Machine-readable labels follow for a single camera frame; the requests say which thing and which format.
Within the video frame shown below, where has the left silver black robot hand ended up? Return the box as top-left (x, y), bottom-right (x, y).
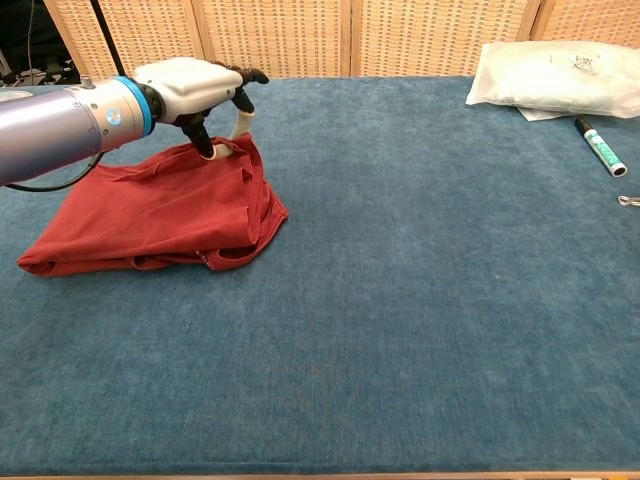
top-left (133, 58), bottom-right (270, 161)

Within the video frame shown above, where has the red t-shirt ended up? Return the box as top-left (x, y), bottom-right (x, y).
top-left (16, 135), bottom-right (290, 277)

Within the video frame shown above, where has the wicker folding screen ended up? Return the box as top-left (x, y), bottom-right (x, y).
top-left (42, 0), bottom-right (640, 84)

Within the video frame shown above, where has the white plastic package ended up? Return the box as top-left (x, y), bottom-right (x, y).
top-left (465, 41), bottom-right (640, 120)

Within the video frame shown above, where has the black tripod stand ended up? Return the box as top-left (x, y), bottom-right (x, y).
top-left (89, 0), bottom-right (129, 81)

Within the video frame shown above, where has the blue carpet table cover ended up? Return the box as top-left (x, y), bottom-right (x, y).
top-left (0, 74), bottom-right (640, 476)

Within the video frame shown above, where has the white green marker pen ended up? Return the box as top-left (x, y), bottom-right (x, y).
top-left (574, 117), bottom-right (630, 179)

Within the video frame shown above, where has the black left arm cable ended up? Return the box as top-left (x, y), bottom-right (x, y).
top-left (4, 152), bottom-right (106, 194)

